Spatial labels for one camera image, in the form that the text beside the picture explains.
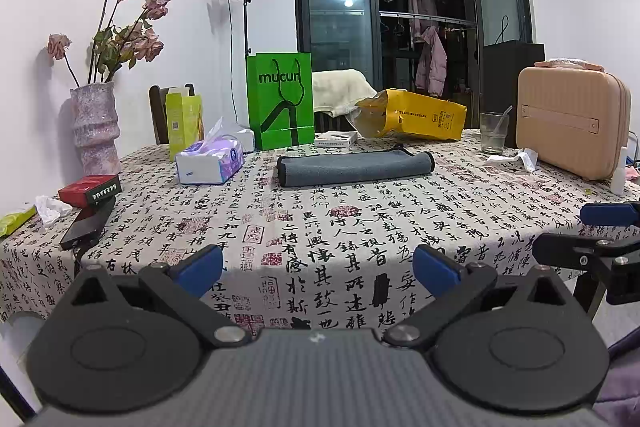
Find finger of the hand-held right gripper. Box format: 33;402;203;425
580;201;640;228
532;232;640;306

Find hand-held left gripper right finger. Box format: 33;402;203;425
382;244;576;349

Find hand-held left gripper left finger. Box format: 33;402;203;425
65;245;252;349

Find grey towel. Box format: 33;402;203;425
276;145;436;188

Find white spray bottle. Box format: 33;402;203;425
610;146;629;196

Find beige hard suitcase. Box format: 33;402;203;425
515;66;632;180

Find crumpled white tissue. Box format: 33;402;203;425
34;195;73;229
481;148;539;172

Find purple white tissue pack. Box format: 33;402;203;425
175;117;246;186

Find calligraphy printed tablecloth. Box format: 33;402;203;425
0;129;640;338

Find black phone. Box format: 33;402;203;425
60;197;117;251

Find glass cup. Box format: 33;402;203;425
479;112;510;156

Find red black box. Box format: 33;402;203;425
58;175;123;208

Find spoon in glass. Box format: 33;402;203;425
492;105;514;134

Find yellow-green carton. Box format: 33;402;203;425
165;88;205;162

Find person's purple clothing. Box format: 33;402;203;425
592;334;640;427

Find yellow paper bag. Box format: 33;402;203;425
353;89;468;142

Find dark wooden chair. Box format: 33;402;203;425
148;83;196;146

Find flat white box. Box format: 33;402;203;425
314;131;359;146

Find black cabinet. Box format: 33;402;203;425
481;41;546;148

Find pink textured vase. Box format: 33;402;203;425
69;82;122;176

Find green paper bag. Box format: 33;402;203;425
246;52;316;152

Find green packet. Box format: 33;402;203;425
0;206;37;239

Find cream cloth on chair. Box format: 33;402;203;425
312;69;378;118

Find hanging pink jacket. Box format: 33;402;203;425
414;25;448;98

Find dried pink roses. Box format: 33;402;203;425
47;0;171;88

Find dark framed glass door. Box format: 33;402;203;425
293;0;532;132

